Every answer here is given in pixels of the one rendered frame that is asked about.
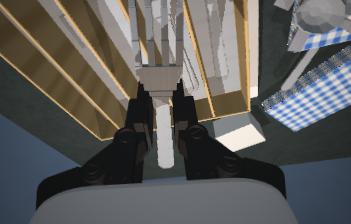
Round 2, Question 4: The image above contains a grey metal spoon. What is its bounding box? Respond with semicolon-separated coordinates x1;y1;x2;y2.
294;0;351;34
283;0;351;86
206;0;228;79

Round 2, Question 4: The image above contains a white rectangular block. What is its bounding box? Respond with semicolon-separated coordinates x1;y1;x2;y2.
213;112;265;152

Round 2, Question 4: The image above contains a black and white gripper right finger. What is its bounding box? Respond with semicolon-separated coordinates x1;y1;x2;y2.
172;79;287;201

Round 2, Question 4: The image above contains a white fork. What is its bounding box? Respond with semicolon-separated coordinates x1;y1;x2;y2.
151;0;193;94
171;20;199;91

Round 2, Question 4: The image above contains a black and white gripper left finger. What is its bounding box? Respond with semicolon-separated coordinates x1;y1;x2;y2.
36;80;154;210

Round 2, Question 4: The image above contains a blue and white checkered towel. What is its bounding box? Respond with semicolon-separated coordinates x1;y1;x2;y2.
287;0;351;51
262;45;351;132

